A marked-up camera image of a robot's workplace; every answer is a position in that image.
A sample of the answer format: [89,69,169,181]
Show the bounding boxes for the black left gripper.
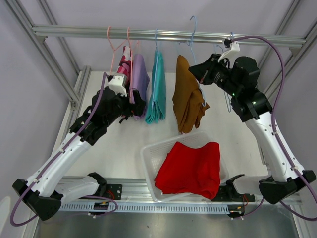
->
[104,89,145,126]

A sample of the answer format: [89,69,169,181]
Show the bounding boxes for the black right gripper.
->
[189,53,241,97]

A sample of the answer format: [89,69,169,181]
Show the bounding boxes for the blue wire hanger brown trousers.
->
[178,15,207,107]

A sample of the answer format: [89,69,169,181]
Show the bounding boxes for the red trousers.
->
[154,142,220,200]

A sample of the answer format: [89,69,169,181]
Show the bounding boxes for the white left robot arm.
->
[12,87,146,221]

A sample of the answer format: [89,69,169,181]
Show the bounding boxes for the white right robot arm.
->
[189,54,316,204]

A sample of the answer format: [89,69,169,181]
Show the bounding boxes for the white plastic mesh basket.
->
[141,130,214,203]

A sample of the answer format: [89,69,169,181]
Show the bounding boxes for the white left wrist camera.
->
[108,74,127,97]

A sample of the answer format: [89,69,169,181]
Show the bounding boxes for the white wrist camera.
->
[218,38,240,62]
[108,74,127,97]

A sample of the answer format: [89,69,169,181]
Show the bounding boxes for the aluminium hanging rail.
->
[32,24,306,49]

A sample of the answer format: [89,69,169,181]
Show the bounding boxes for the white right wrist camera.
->
[218,38,240,62]

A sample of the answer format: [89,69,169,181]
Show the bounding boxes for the blue wire hanger teal trousers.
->
[151,28,163,112]

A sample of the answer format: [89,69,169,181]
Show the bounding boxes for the pink wire hanger camouflage trousers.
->
[107,26,126,73]

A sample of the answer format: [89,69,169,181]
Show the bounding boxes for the pink wire hanger lilac trousers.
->
[127,27,133,103]

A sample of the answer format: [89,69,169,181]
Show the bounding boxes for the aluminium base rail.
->
[57,177,302,205]

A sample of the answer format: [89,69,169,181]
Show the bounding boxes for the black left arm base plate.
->
[100,184,123,200]

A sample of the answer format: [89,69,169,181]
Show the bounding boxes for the right aluminium frame struts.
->
[259,0,317,101]

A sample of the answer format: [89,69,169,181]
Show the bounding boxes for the aluminium frame struts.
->
[4,0,92,140]
[259,0,317,101]

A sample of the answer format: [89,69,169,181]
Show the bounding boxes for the white slotted cable duct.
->
[60,201,229,214]

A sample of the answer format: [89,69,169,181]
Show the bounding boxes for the left aluminium frame struts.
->
[4,0,92,140]

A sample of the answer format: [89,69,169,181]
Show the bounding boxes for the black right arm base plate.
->
[211,185,256,202]

